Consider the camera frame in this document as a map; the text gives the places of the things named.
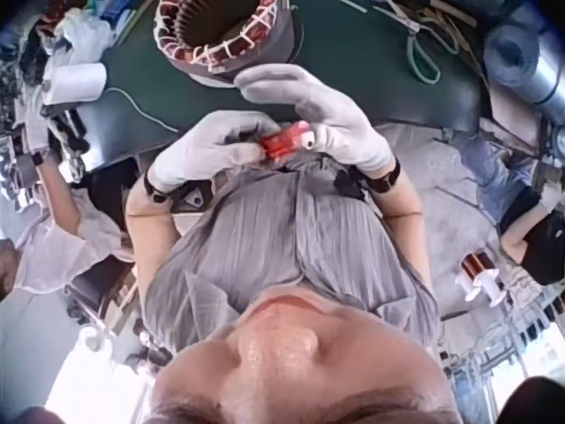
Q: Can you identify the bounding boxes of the person's left hand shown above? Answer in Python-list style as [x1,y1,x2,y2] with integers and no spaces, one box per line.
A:
[147,110,284,195]

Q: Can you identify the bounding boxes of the person's right hand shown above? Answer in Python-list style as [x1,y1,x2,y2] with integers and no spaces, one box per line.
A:
[232,63,395,177]

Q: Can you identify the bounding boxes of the small red plastic tool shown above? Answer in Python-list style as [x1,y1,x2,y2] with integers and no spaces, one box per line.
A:
[259,122,316,163]

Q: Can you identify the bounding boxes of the motor stator with copper windings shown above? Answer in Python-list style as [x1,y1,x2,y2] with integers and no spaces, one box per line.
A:
[152,0,306,86]

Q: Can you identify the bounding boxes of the black wrist band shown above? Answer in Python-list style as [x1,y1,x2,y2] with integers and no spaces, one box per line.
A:
[142,169,174,205]
[365,157,403,195]

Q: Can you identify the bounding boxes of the white thread roll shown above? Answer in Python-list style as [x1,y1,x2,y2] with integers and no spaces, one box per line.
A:
[41,61,109,106]

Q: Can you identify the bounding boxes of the cluttered heap of parts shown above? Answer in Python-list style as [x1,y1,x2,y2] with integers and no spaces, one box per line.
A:
[0,0,133,61]

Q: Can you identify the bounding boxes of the grey sheet roll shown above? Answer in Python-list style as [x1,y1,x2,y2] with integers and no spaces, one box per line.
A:
[482,20,565,121]

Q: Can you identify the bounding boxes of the thin white string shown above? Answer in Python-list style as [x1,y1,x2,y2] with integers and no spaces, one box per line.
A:
[105,86,179,133]

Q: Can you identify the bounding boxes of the green handled scissors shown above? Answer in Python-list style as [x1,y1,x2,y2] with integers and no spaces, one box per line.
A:
[404,16,463,86]

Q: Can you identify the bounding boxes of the copper wire spool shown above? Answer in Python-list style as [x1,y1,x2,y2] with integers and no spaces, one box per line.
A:
[458,251,505,308]

